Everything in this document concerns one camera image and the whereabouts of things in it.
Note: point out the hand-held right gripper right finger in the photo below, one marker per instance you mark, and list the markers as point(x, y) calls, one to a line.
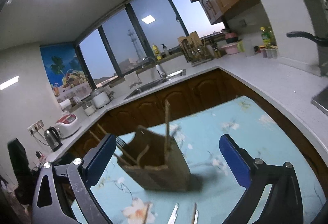
point(234, 162)

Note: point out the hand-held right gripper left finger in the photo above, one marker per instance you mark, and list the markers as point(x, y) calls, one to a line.
point(100, 162)

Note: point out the metal fork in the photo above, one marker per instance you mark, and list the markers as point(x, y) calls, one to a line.
point(120, 141)

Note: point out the wooden utensil holder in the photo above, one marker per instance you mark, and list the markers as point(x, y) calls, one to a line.
point(164, 170)

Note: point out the long metal utensil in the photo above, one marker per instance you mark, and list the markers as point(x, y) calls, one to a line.
point(195, 213)

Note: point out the metal spoon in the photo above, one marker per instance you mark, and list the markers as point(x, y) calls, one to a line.
point(173, 213)

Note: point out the dish rack with utensils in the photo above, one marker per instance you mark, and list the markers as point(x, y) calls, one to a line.
point(197, 55)

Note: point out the steel electric kettle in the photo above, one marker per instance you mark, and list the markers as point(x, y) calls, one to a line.
point(52, 138)

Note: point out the blue floral tablecloth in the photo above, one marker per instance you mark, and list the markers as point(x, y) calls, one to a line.
point(230, 121)

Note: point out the white and red rice cooker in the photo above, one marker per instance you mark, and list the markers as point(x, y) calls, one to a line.
point(67, 124)

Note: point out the glass jar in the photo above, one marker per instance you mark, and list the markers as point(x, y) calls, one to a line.
point(89, 110)

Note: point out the white lidded pot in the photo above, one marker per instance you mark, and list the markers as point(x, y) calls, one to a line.
point(100, 99)

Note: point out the paper towel roll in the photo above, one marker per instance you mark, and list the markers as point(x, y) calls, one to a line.
point(65, 104)

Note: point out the wooden lower cabinets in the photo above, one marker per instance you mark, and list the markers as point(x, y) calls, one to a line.
point(179, 93)

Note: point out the hanging dish cloth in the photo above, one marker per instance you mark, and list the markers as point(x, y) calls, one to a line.
point(134, 79)

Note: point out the steel sink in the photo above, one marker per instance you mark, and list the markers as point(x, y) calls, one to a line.
point(151, 85)

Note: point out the gas stove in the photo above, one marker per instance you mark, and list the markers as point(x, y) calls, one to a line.
point(321, 99)

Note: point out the kitchen faucet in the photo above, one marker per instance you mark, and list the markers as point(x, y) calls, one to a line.
point(160, 70)

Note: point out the pink basin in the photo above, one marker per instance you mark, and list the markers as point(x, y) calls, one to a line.
point(230, 49)

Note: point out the seasoning container set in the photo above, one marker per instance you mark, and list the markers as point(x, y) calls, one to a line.
point(267, 52)

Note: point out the green cloth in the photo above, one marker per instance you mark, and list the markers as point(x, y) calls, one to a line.
point(241, 46)

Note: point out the dark framed window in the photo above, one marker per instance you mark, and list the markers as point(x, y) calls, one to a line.
point(115, 42)

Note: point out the stacked small bowls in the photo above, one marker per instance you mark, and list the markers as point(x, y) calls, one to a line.
point(232, 38)

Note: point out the pump soap bottle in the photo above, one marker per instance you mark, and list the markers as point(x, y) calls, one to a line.
point(165, 51)

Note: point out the yellow oil bottle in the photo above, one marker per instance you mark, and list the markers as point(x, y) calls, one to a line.
point(267, 37)

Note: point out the countertop utensil holder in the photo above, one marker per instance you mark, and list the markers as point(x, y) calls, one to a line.
point(193, 37)

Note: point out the black wok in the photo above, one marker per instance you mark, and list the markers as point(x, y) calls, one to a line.
point(302, 35)

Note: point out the wall socket strip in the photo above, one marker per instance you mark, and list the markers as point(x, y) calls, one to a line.
point(35, 126)

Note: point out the fruit and palm wall poster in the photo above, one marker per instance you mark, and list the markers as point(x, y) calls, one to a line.
point(59, 65)

